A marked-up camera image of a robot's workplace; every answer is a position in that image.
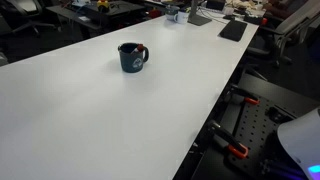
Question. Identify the black background desk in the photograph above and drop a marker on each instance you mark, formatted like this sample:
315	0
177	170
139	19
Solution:
116	10

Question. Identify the black computer mouse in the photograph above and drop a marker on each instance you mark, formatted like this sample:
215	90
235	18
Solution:
229	17

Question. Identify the grey monitor stand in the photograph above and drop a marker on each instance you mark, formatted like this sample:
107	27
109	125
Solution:
198	20

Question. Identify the grey office chair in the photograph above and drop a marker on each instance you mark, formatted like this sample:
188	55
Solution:
293	23

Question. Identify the dark teal mug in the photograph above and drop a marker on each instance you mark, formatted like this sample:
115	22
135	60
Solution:
131	63

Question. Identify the dark office chair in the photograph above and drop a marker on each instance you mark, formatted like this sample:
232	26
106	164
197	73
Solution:
23	6

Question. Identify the black box with red part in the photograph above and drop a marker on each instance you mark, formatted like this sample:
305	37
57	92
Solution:
253	19

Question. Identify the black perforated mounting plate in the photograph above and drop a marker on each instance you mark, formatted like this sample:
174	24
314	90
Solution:
256	123

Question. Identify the red marker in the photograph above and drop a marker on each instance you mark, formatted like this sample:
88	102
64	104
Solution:
140	47

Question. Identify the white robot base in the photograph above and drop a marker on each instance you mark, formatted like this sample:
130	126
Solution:
300	140

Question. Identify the small red object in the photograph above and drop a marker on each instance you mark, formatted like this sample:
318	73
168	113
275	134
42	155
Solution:
155	13

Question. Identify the grey blue mug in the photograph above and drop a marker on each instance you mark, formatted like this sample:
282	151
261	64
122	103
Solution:
170	13

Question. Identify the yellow red button box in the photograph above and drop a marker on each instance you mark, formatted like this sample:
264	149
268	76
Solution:
103	5

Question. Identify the white mug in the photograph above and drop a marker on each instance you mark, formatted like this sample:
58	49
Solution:
181	17

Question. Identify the black flat pad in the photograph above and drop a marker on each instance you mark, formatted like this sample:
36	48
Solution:
233	30

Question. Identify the black robot stand top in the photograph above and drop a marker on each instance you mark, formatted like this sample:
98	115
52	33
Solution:
283	93

